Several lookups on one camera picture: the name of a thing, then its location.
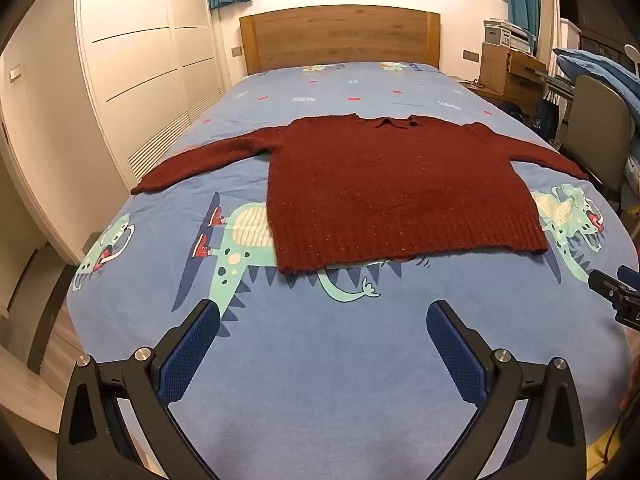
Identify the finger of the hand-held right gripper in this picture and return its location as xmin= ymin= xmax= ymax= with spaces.
xmin=588 ymin=269 xmax=626 ymax=307
xmin=616 ymin=265 xmax=640 ymax=293

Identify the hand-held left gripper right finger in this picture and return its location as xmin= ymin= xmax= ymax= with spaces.
xmin=426 ymin=300 xmax=587 ymax=480

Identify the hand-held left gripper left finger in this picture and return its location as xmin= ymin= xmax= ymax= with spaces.
xmin=56 ymin=299 xmax=221 ymax=480

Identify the dark red knitted sweater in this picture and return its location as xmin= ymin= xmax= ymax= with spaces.
xmin=131 ymin=115 xmax=590 ymax=275

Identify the person's right hand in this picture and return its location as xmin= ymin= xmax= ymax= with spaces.
xmin=619 ymin=357 xmax=640 ymax=412

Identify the blue dinosaur print bed sheet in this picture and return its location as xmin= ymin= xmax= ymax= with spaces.
xmin=67 ymin=61 xmax=640 ymax=480

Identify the grey chair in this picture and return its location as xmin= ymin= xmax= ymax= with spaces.
xmin=557 ymin=74 xmax=636 ymax=196

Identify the dark bag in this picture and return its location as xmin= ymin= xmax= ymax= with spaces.
xmin=532 ymin=97 xmax=558 ymax=141

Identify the blue pillow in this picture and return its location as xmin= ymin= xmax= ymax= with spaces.
xmin=552 ymin=47 xmax=640 ymax=111

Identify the wooden nightstand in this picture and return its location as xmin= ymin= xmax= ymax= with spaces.
xmin=459 ymin=41 xmax=548 ymax=116

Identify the white printer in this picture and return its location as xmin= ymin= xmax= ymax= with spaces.
xmin=483 ymin=18 xmax=531 ymax=53

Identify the white wardrobe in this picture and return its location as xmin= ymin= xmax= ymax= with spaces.
xmin=75 ymin=0 xmax=226 ymax=186

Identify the wooden headboard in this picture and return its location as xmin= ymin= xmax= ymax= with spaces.
xmin=239 ymin=5 xmax=441 ymax=77

